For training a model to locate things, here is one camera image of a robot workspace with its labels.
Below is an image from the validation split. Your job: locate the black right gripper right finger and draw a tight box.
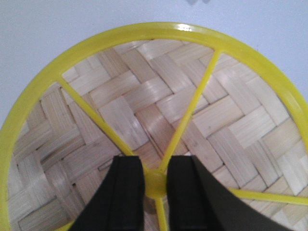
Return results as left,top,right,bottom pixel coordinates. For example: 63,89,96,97
167,156,282,231

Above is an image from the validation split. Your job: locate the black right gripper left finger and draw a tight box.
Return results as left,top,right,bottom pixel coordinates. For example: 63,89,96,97
70,156,145,231

